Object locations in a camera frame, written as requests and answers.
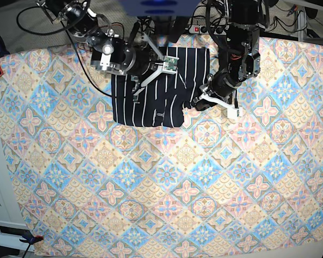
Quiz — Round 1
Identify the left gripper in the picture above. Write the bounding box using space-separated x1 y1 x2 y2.
192 69 243 118

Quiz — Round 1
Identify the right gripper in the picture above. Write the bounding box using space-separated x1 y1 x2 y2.
90 23 179 104

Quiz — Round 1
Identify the navy white striped T-shirt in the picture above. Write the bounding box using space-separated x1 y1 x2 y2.
111 47 210 127

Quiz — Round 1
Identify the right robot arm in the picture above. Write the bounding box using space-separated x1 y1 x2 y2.
36 1 179 102

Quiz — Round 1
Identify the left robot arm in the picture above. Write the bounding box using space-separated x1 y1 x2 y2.
191 1 270 119

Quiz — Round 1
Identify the patterned tablecloth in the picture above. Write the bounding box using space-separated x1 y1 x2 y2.
0 38 323 257

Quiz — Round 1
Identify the blue clamp orange tip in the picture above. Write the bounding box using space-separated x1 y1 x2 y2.
19 235 44 245

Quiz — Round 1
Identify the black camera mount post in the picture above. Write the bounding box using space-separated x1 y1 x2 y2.
167 16 190 43

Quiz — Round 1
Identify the white power strip red switch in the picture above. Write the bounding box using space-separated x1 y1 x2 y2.
186 25 226 35

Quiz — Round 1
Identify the white wall vent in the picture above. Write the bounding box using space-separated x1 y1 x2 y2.
0 220 29 250

